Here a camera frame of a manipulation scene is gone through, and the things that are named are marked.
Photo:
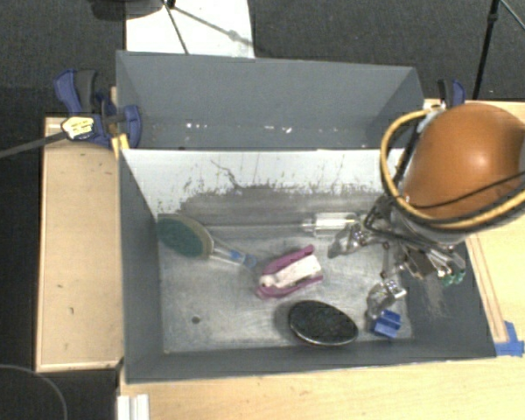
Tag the black oval disc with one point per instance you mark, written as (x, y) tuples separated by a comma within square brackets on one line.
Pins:
[(323, 323)]

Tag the grey metal bin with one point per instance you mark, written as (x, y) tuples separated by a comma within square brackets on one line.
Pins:
[(227, 304)]

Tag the small blue block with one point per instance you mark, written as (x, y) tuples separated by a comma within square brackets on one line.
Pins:
[(387, 324)]

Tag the purple and white stapler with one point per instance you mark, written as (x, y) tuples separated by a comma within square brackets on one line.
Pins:
[(291, 271)]

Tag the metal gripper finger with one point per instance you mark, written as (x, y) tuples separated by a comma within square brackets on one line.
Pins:
[(381, 298), (347, 241)]

